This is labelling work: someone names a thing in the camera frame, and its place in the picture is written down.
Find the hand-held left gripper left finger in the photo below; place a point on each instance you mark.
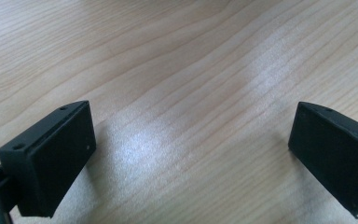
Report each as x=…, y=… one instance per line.
x=54, y=161

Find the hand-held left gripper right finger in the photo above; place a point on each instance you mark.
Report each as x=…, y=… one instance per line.
x=332, y=155

